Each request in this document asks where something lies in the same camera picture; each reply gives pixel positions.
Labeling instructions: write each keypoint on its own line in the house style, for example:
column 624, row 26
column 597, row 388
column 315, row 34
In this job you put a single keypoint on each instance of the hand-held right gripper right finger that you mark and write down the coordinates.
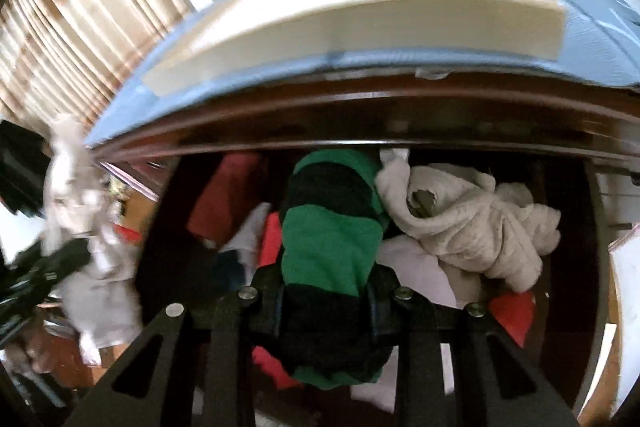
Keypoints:
column 385, row 307

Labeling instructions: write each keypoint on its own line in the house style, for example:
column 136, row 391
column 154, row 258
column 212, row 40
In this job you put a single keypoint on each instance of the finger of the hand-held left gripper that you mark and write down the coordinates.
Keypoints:
column 60, row 259

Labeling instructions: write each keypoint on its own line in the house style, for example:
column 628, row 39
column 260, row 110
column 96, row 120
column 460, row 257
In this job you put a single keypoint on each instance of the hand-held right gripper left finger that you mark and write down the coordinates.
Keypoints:
column 265, row 307

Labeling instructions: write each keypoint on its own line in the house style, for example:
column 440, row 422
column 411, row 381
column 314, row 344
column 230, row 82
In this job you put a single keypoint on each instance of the green black striped underwear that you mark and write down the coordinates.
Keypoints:
column 325, row 247

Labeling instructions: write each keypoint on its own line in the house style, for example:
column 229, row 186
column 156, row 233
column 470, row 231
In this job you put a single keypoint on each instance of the cream dotted underwear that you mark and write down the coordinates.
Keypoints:
column 475, row 227

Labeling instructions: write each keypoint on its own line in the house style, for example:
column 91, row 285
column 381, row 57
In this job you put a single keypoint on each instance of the white tray with wooden rim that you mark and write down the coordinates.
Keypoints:
column 350, row 7

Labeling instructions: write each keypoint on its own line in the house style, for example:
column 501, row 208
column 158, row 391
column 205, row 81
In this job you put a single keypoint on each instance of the white cloth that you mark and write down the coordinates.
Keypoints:
column 415, row 267

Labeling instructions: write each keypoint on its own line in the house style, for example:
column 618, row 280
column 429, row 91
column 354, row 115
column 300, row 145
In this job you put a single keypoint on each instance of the dark hanging cloth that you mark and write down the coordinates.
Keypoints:
column 20, row 167

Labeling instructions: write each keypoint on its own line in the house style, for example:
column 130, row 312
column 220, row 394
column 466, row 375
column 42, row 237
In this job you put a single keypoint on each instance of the dark wooden dresser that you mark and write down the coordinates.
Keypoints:
column 350, row 117

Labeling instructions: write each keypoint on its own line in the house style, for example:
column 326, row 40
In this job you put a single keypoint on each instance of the beige patterned curtain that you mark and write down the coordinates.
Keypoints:
column 75, row 7

